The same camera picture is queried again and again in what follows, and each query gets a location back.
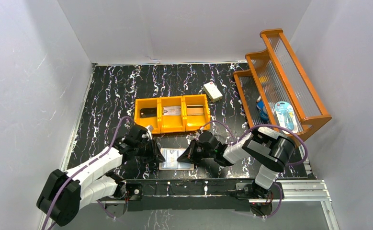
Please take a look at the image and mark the yellow bin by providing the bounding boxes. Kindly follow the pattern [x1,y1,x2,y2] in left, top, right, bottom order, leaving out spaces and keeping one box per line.
[182,94,211,132]
[160,96,185,133]
[134,97,161,134]

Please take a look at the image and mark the white VIP diamond card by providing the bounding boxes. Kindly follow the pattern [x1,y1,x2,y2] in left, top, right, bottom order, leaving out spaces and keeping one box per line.
[162,149,179,170]

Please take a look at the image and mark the blue item on shelf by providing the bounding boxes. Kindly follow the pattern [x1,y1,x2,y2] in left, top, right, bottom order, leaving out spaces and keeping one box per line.
[256,96,269,123]

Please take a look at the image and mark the silver card in bin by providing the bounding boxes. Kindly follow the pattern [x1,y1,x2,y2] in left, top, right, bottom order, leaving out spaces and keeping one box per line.
[186,105,204,116]

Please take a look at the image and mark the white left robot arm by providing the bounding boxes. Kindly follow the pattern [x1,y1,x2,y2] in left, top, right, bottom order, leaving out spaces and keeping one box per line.
[36,124,165,226]

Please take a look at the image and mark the yellow bin left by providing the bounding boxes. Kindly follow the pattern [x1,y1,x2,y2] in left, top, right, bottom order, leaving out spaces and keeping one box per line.
[134,97,161,134]

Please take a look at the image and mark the yellow bin right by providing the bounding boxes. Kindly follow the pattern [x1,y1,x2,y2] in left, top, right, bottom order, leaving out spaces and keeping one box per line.
[182,94,211,132]

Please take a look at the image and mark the yellow bin middle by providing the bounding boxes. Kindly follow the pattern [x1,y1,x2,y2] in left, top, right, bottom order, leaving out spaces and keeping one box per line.
[160,96,185,133]

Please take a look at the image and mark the small white box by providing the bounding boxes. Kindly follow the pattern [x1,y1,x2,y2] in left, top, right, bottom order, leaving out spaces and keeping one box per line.
[203,81,223,102]

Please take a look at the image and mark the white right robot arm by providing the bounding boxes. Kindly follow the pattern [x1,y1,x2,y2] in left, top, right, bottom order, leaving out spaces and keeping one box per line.
[177,126,295,193]

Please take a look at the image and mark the white card stack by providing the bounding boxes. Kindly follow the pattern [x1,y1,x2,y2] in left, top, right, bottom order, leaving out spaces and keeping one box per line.
[163,106,181,116]

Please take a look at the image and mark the blue packaged item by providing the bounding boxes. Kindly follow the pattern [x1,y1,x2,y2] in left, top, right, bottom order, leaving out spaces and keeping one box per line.
[274,101,299,133]

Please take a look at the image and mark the beige leather card holder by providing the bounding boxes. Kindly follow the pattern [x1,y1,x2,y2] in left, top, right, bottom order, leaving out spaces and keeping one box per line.
[158,148,194,171]

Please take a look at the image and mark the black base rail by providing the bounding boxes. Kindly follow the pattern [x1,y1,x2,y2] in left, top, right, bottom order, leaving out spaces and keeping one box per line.
[125,178,285,214]

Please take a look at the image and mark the black VIP card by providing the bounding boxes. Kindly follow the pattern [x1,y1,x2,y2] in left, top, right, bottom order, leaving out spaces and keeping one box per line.
[140,107,157,118]

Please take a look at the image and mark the orange wooden display shelf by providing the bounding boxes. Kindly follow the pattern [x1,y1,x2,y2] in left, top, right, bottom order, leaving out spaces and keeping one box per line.
[233,28,331,141]

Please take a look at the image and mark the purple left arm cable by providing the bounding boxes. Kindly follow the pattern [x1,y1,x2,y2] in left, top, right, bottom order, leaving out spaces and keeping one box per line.
[40,116,136,230]

